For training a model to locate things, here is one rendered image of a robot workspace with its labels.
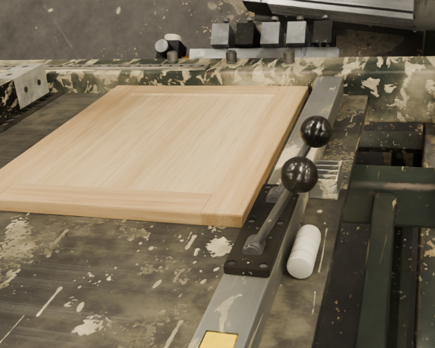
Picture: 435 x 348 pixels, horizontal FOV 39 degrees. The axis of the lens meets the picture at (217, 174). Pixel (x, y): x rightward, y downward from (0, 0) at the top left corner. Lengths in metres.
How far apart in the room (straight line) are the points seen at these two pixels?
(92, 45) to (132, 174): 1.65
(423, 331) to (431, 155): 0.36
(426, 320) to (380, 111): 0.44
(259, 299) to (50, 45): 2.17
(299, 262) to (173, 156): 0.39
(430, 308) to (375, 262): 0.53
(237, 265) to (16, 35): 2.24
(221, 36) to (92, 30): 1.14
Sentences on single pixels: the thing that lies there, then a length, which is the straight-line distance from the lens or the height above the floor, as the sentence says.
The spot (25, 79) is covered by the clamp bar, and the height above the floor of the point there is 0.98.
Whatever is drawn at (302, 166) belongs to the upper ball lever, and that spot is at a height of 1.55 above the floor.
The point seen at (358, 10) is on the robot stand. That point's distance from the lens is 2.08.
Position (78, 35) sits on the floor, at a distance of 2.64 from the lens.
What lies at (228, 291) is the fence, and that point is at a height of 1.54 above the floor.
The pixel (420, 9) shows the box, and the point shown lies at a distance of 1.37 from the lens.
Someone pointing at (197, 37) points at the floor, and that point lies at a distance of 2.42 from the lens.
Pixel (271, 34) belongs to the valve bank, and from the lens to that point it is 1.51.
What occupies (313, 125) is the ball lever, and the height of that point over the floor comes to 1.45.
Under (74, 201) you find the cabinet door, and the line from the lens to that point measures 0.91.
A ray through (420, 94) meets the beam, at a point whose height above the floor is 0.88.
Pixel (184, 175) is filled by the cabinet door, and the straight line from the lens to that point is 0.95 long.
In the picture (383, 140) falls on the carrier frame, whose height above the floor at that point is 0.18.
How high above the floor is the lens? 2.15
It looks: 72 degrees down
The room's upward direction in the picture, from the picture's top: 63 degrees counter-clockwise
